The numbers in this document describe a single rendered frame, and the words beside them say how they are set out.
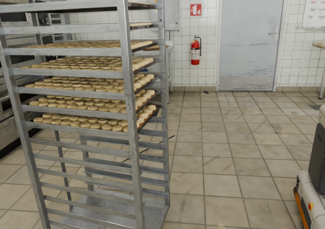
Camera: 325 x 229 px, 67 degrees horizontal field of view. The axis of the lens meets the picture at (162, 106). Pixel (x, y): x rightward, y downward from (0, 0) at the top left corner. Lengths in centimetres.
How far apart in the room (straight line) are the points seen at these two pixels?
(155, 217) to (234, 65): 359
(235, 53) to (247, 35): 36
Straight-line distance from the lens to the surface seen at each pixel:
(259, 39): 482
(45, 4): 116
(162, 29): 136
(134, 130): 103
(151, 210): 178
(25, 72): 130
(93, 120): 128
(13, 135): 322
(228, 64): 479
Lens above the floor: 135
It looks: 20 degrees down
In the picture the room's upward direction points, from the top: 2 degrees counter-clockwise
